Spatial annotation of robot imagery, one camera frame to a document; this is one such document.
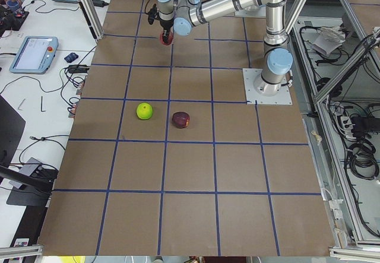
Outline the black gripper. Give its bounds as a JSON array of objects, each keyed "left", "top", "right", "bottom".
[{"left": 160, "top": 19, "right": 174, "bottom": 42}]

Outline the red yellow apple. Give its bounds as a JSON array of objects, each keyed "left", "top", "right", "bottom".
[{"left": 159, "top": 31, "right": 172, "bottom": 46}]

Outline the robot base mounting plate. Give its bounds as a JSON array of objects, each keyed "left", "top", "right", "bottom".
[{"left": 242, "top": 68, "right": 293, "bottom": 106}]

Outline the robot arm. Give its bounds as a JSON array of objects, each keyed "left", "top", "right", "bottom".
[
  {"left": 254, "top": 0, "right": 293, "bottom": 97},
  {"left": 155, "top": 0, "right": 286, "bottom": 45}
]

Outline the black power adapter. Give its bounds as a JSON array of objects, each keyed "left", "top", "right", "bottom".
[{"left": 91, "top": 0, "right": 109, "bottom": 8}]

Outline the green apple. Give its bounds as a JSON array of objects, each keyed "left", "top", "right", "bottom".
[{"left": 136, "top": 102, "right": 153, "bottom": 120}]

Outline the dark red apple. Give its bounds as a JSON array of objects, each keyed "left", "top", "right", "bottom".
[{"left": 172, "top": 112, "right": 190, "bottom": 129}]

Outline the dark blue checkered pouch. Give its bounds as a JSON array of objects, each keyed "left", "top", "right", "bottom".
[{"left": 64, "top": 52, "right": 78, "bottom": 64}]

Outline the teach pendant tablet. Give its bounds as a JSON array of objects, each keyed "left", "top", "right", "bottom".
[{"left": 9, "top": 36, "right": 59, "bottom": 75}]

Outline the black allen key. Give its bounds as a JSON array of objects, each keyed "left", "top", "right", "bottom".
[{"left": 40, "top": 96, "right": 46, "bottom": 112}]

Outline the black usb hub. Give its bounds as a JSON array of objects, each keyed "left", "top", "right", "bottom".
[{"left": 18, "top": 158, "right": 58, "bottom": 185}]

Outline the black monitor stand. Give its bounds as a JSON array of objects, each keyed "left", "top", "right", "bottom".
[{"left": 1, "top": 98, "right": 58, "bottom": 207}]

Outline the aluminium frame post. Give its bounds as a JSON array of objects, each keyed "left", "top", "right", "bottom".
[{"left": 77, "top": 0, "right": 104, "bottom": 40}]

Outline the power strip with cables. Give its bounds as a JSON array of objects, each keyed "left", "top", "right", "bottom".
[{"left": 333, "top": 108, "right": 379, "bottom": 141}]

